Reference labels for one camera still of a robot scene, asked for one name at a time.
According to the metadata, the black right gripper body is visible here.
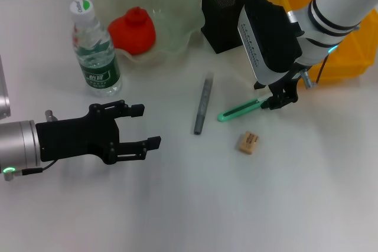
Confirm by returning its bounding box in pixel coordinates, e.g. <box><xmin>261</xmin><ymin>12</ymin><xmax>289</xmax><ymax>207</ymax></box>
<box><xmin>253</xmin><ymin>70</ymin><xmax>301</xmax><ymax>90</ymax></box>

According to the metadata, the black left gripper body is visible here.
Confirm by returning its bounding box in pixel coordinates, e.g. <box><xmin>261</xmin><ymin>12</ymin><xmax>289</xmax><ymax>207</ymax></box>
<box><xmin>35</xmin><ymin>103</ymin><xmax>120</xmax><ymax>165</ymax></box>

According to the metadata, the green utility knife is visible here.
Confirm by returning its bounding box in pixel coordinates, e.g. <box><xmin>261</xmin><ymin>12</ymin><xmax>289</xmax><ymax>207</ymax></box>
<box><xmin>217</xmin><ymin>94</ymin><xmax>271</xmax><ymax>122</ymax></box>

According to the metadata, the clear water bottle green label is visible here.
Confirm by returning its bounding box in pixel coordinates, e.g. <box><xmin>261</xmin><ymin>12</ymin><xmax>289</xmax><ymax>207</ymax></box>
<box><xmin>70</xmin><ymin>0</ymin><xmax>123</xmax><ymax>98</ymax></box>

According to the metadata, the red toy orange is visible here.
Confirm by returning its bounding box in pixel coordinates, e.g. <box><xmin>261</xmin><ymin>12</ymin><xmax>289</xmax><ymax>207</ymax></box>
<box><xmin>107</xmin><ymin>6</ymin><xmax>157</xmax><ymax>55</ymax></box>

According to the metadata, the beige eraser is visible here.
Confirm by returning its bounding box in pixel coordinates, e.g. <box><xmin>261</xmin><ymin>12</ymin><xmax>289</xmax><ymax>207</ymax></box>
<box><xmin>236</xmin><ymin>130</ymin><xmax>260</xmax><ymax>155</ymax></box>

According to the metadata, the grey marker pen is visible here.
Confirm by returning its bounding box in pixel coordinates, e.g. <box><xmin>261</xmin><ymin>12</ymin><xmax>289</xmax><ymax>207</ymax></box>
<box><xmin>193</xmin><ymin>71</ymin><xmax>214</xmax><ymax>136</ymax></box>

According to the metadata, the black mesh pen holder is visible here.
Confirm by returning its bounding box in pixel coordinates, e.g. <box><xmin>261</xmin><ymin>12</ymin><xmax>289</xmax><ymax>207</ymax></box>
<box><xmin>200</xmin><ymin>0</ymin><xmax>259</xmax><ymax>55</ymax></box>

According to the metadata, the pale green glass fruit bowl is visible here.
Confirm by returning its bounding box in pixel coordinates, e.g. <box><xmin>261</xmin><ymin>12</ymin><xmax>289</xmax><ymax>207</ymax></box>
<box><xmin>93</xmin><ymin>0</ymin><xmax>206</xmax><ymax>64</ymax></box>

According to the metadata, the yellow plastic bin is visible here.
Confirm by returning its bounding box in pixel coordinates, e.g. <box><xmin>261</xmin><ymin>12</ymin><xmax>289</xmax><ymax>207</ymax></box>
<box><xmin>267</xmin><ymin>0</ymin><xmax>373</xmax><ymax>84</ymax></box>

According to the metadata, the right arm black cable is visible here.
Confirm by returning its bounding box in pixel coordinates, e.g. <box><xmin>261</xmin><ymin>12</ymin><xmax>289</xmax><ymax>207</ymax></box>
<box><xmin>299</xmin><ymin>54</ymin><xmax>331</xmax><ymax>89</ymax></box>

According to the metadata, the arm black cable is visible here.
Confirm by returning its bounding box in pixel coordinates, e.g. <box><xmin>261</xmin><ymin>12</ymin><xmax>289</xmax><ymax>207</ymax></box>
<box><xmin>299</xmin><ymin>54</ymin><xmax>331</xmax><ymax>89</ymax></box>
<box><xmin>2</xmin><ymin>159</ymin><xmax>58</xmax><ymax>182</ymax></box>

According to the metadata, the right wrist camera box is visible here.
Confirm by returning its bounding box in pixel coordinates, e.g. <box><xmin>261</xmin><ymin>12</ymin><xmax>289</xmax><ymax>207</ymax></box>
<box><xmin>237</xmin><ymin>0</ymin><xmax>302</xmax><ymax>84</ymax></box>

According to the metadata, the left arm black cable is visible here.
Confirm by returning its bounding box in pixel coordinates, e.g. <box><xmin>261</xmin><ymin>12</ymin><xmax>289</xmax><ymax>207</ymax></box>
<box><xmin>2</xmin><ymin>159</ymin><xmax>58</xmax><ymax>182</ymax></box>

